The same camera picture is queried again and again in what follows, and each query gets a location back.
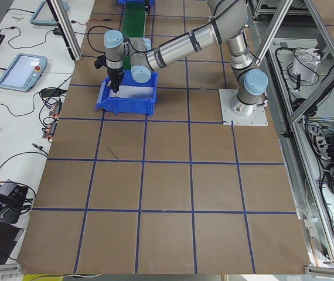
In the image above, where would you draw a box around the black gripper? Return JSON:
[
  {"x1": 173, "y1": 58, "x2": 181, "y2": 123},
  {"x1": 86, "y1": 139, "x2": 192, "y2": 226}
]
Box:
[{"x1": 107, "y1": 67, "x2": 125, "y2": 93}]

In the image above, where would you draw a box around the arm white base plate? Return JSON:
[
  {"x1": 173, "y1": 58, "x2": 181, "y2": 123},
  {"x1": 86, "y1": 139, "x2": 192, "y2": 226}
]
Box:
[{"x1": 219, "y1": 89, "x2": 268, "y2": 126}]

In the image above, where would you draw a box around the teach pendant tablet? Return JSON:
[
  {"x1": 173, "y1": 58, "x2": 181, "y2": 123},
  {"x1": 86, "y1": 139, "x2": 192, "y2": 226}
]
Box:
[
  {"x1": 29, "y1": 1, "x2": 57, "y2": 27},
  {"x1": 0, "y1": 53, "x2": 47, "y2": 92}
]

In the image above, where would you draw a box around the blue plastic bin with foam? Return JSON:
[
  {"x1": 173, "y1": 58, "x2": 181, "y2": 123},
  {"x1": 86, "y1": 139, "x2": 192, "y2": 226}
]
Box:
[{"x1": 96, "y1": 70, "x2": 158, "y2": 116}]

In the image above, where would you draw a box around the far teach pendant tablet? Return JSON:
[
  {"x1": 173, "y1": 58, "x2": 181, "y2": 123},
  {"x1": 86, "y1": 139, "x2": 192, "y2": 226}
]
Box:
[{"x1": 29, "y1": 1, "x2": 57, "y2": 27}]

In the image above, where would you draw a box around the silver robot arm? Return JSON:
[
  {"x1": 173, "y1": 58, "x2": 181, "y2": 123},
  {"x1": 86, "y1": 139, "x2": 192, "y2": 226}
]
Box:
[{"x1": 94, "y1": 1, "x2": 268, "y2": 116}]

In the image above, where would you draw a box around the near teach pendant tablet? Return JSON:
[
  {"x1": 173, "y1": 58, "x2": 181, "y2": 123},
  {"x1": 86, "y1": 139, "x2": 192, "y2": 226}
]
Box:
[{"x1": 0, "y1": 53, "x2": 47, "y2": 92}]

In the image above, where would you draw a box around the white paper bag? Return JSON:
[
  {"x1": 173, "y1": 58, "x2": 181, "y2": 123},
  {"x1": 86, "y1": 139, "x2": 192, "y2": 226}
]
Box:
[{"x1": 291, "y1": 48, "x2": 321, "y2": 83}]

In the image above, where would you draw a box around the green conveyor belt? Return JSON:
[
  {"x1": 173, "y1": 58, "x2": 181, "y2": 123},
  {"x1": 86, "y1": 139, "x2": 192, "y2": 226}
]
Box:
[{"x1": 121, "y1": 0, "x2": 150, "y2": 73}]

